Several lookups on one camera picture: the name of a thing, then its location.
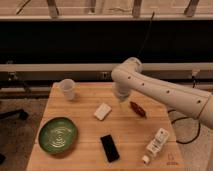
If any white sponge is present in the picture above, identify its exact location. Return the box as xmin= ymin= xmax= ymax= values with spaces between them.
xmin=94 ymin=103 xmax=112 ymax=121

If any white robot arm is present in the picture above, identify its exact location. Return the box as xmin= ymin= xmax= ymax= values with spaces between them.
xmin=111 ymin=57 xmax=213 ymax=130

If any white ceramic cup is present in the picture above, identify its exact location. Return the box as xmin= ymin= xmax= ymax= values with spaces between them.
xmin=59 ymin=79 xmax=75 ymax=100

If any green ceramic plate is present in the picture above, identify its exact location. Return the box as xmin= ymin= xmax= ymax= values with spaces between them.
xmin=38 ymin=117 xmax=78 ymax=155

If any red chili pepper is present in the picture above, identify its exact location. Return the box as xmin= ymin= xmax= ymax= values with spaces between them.
xmin=130 ymin=102 xmax=146 ymax=117

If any black rectangular phone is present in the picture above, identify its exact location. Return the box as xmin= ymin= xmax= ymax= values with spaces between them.
xmin=100 ymin=135 xmax=120 ymax=162

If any white labelled bottle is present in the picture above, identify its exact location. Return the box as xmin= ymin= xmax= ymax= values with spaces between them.
xmin=142 ymin=128 xmax=170 ymax=164

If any black chair base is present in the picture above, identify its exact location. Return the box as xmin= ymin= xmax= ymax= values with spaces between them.
xmin=0 ymin=109 xmax=29 ymax=120

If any black cable on floor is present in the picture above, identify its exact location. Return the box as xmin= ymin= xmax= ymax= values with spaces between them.
xmin=167 ymin=108 xmax=202 ymax=145

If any black hanging cable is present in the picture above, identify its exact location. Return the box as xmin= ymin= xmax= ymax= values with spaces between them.
xmin=135 ymin=11 xmax=156 ymax=61

